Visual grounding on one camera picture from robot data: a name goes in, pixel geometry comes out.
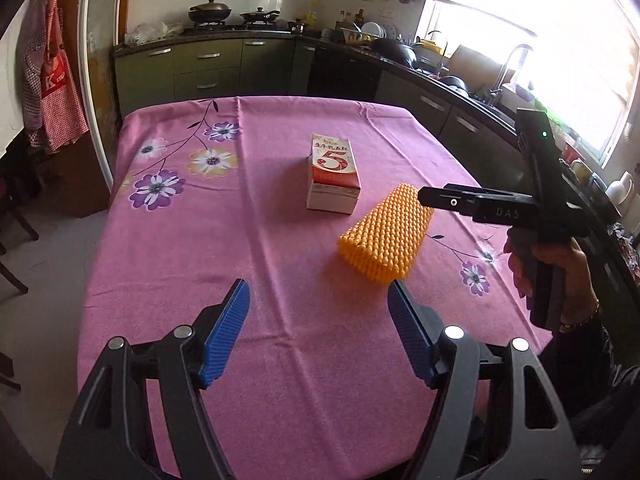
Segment small black pot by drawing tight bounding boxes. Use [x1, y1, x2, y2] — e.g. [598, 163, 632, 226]
[240, 6, 280, 24]

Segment white curtain cloth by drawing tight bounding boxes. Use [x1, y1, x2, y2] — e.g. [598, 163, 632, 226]
[0, 0, 28, 155]

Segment plastic bag on counter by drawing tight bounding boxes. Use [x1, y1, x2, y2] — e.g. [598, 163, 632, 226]
[125, 22, 184, 47]

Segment large black wok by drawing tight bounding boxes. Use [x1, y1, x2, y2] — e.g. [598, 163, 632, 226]
[369, 38, 419, 70]

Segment green kitchen cabinets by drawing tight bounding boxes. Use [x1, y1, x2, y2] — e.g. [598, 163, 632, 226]
[114, 32, 317, 117]

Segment red checkered apron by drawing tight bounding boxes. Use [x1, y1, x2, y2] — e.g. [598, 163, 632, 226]
[20, 0, 89, 153]

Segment dark wooden chair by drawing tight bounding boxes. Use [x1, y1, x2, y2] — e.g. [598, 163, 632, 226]
[0, 179, 40, 296]

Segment glass sliding door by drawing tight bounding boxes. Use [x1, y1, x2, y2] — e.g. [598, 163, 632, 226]
[77, 0, 122, 190]

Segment person's right hand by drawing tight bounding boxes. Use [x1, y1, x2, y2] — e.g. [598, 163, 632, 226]
[503, 236, 599, 332]

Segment red white milk carton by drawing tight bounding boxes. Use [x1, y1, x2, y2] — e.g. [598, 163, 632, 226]
[306, 134, 361, 214]

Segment orange foam fruit net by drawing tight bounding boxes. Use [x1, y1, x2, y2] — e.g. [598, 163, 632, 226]
[336, 183, 434, 285]

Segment black wok with lid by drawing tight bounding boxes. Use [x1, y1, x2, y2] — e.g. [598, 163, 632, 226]
[189, 0, 231, 24]

